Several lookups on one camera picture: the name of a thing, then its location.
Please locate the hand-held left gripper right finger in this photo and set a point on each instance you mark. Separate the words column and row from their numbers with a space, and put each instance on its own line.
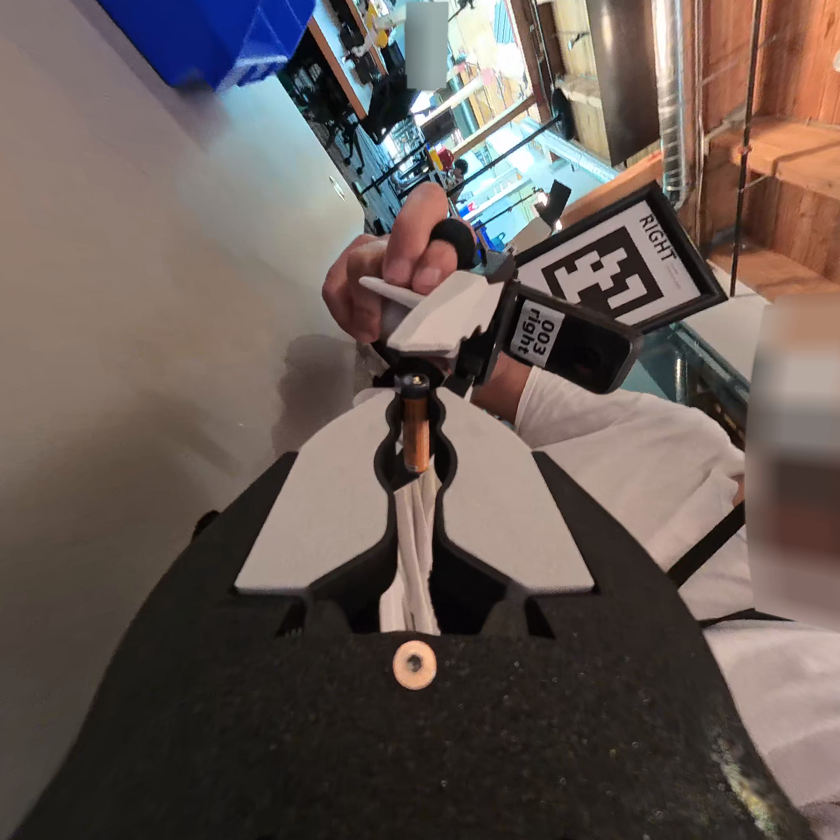
column 518, row 525

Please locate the black ceiling duct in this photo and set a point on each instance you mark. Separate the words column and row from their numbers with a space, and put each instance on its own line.
column 623, row 79

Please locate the blue bin with tag sticker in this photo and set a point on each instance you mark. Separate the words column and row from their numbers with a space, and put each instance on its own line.
column 216, row 39

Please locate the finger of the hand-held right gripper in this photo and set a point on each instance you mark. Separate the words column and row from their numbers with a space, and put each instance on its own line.
column 446, row 315

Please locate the person's white shirt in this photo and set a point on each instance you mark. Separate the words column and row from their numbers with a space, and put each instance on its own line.
column 623, row 459

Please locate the person's right hand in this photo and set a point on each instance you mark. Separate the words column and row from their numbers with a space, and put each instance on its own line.
column 367, row 262

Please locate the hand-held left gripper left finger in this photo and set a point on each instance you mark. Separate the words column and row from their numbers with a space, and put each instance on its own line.
column 315, row 525

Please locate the copper black battery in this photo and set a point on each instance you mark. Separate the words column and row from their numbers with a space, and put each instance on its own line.
column 416, row 426

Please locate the silver ventilation duct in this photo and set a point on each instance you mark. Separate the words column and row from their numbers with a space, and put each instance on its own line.
column 670, row 98

